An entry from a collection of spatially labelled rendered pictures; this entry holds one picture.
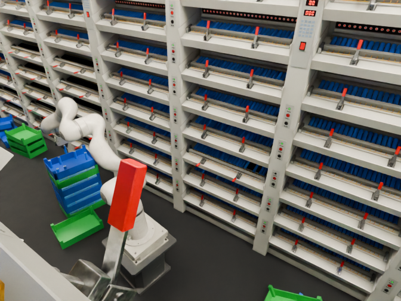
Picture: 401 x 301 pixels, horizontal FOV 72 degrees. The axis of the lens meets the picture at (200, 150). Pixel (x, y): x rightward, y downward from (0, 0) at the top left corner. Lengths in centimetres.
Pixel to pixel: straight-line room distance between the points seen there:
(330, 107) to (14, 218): 231
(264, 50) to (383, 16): 46
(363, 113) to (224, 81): 67
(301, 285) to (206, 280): 59
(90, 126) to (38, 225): 114
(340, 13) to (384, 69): 27
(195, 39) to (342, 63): 73
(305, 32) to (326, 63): 15
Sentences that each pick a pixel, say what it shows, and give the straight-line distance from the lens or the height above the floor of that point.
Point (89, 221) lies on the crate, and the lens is 234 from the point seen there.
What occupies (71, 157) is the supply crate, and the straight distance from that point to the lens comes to 233.
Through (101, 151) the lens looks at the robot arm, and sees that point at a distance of 146.
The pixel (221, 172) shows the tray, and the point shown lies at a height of 54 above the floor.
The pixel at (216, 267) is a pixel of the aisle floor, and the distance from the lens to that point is 197.
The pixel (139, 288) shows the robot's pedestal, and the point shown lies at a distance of 189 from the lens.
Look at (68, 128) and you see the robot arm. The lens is 153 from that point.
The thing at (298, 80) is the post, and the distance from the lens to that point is 136.
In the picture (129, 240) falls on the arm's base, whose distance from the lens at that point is 167.
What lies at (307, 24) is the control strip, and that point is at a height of 145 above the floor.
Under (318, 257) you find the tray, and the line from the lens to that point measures 195.
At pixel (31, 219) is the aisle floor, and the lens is 254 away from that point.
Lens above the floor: 163
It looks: 33 degrees down
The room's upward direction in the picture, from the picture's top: 2 degrees clockwise
